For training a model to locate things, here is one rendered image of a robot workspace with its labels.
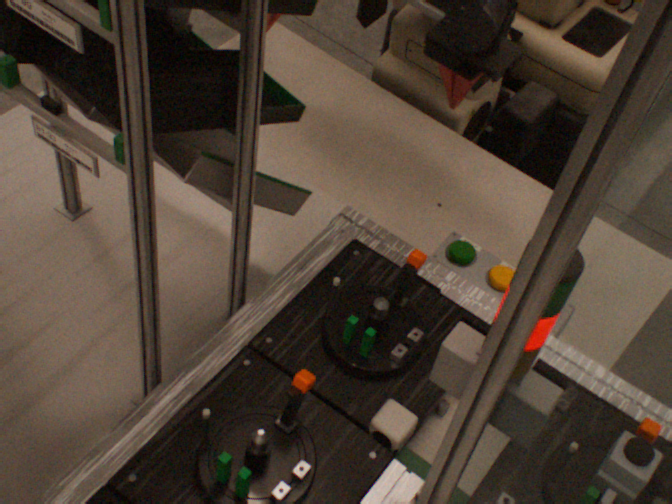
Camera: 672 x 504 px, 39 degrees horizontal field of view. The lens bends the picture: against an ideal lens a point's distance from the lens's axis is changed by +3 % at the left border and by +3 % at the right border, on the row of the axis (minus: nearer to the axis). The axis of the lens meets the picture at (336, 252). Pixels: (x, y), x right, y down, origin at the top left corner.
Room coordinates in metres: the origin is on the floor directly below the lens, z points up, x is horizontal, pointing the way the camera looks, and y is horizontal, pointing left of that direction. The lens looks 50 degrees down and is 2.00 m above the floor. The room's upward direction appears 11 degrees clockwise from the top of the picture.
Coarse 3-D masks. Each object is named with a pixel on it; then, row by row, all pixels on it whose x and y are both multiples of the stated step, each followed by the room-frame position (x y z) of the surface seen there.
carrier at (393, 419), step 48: (336, 288) 0.72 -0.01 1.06; (384, 288) 0.79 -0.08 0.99; (288, 336) 0.69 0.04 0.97; (336, 336) 0.70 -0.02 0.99; (384, 336) 0.71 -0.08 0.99; (432, 336) 0.74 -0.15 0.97; (336, 384) 0.64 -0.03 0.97; (384, 384) 0.65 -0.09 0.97; (432, 384) 0.66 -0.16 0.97; (384, 432) 0.57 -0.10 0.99
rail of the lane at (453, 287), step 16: (352, 208) 0.95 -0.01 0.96; (336, 224) 0.91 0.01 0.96; (352, 224) 0.93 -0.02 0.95; (368, 224) 0.93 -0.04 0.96; (368, 240) 0.89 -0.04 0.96; (384, 240) 0.90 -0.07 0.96; (400, 240) 0.91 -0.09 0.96; (384, 256) 0.87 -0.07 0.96; (400, 256) 0.88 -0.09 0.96; (432, 272) 0.86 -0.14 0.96; (448, 272) 0.86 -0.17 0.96; (432, 288) 0.82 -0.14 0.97; (448, 288) 0.83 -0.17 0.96; (464, 288) 0.84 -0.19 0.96; (464, 304) 0.81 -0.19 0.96; (480, 304) 0.82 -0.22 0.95; (496, 304) 0.82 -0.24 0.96; (480, 320) 0.79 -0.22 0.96
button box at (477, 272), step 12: (444, 240) 0.92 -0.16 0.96; (456, 240) 0.93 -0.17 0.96; (468, 240) 0.93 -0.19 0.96; (444, 252) 0.90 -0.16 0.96; (480, 252) 0.91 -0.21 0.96; (444, 264) 0.88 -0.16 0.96; (456, 264) 0.88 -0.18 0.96; (468, 264) 0.88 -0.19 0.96; (480, 264) 0.89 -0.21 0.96; (492, 264) 0.89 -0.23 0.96; (504, 264) 0.90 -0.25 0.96; (468, 276) 0.86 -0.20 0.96; (480, 276) 0.87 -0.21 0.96; (480, 288) 0.85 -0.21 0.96; (492, 288) 0.85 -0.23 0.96
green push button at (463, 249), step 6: (450, 246) 0.91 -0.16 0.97; (456, 246) 0.91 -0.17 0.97; (462, 246) 0.91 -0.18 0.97; (468, 246) 0.91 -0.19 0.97; (450, 252) 0.89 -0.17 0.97; (456, 252) 0.89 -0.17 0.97; (462, 252) 0.90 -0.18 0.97; (468, 252) 0.90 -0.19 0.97; (474, 252) 0.90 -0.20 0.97; (450, 258) 0.89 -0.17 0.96; (456, 258) 0.88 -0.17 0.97; (462, 258) 0.88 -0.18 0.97; (468, 258) 0.89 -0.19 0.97; (462, 264) 0.88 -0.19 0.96
